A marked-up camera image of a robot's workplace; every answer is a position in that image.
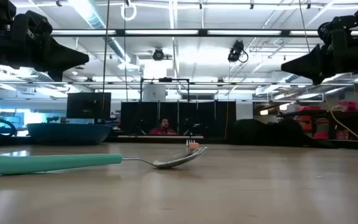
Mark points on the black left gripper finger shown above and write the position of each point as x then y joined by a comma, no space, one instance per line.
55,76
61,56

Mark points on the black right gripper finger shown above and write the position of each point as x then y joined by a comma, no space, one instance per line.
317,81
309,63

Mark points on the dark blue plate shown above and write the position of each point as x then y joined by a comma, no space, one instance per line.
68,133

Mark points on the black monitor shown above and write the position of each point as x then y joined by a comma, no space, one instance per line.
89,105

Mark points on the shelf with red bins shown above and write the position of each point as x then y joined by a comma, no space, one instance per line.
319,135

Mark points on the black beam with light bars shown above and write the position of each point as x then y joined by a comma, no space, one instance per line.
120,32

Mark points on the person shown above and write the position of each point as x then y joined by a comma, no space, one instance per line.
163,130

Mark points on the black partition screen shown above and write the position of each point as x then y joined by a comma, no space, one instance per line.
197,118

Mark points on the black hanging camera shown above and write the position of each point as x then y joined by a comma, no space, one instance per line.
158,54
235,51

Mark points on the black metal table frame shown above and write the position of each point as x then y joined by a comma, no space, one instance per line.
135,140

